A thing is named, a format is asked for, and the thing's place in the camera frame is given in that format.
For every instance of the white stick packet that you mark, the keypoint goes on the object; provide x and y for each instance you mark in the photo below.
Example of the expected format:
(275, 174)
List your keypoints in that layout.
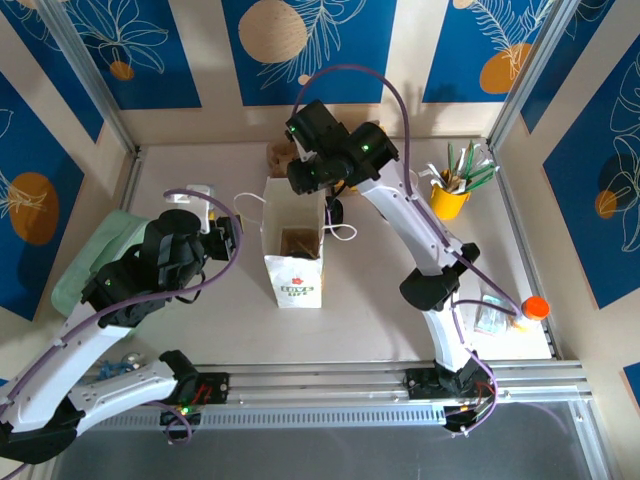
(465, 160)
(437, 170)

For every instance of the aluminium side rail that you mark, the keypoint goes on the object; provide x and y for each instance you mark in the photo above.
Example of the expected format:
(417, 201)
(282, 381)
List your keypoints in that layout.
(131, 180)
(515, 215)

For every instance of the yellow holder cup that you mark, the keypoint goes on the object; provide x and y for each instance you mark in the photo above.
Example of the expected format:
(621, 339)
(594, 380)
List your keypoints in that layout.
(447, 205)

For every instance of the light green zip case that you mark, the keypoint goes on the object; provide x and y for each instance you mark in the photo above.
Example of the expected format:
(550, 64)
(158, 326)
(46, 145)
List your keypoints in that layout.
(75, 280)

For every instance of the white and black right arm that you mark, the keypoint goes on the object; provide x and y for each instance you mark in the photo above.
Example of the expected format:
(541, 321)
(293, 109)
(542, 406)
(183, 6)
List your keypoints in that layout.
(400, 210)

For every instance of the small white plug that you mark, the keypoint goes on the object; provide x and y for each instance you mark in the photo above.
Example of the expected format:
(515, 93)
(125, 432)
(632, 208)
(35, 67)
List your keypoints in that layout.
(134, 357)

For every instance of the aluminium front rail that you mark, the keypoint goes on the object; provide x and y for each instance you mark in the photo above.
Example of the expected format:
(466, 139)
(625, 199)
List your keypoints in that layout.
(320, 380)

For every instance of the flower-print paper takeout bag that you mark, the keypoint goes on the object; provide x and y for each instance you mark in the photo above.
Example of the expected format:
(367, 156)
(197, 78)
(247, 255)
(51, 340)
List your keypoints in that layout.
(295, 290)

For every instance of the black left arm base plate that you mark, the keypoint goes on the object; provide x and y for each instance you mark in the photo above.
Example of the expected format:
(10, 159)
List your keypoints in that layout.
(217, 387)

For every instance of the green stick packet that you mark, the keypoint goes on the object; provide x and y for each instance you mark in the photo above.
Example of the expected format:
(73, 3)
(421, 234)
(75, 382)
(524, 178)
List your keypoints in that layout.
(451, 157)
(487, 174)
(479, 162)

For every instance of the stack of black cup lids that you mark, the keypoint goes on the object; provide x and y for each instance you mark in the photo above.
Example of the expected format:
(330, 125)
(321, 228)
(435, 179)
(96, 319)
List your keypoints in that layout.
(337, 212)

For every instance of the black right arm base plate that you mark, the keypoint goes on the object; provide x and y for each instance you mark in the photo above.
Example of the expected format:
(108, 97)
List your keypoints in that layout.
(420, 385)

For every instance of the wooden stirrers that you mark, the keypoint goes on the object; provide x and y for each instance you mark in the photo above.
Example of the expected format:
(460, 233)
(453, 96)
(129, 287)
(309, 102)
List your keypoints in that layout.
(457, 182)

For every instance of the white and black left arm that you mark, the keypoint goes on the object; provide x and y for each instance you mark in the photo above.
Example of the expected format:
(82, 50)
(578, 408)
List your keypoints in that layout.
(125, 387)

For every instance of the aluminium corner post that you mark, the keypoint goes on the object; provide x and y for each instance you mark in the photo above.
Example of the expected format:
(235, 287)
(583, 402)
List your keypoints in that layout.
(530, 65)
(85, 65)

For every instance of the orange-capped plastic bottle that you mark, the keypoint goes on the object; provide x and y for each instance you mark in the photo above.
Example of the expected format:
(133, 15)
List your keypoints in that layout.
(536, 307)

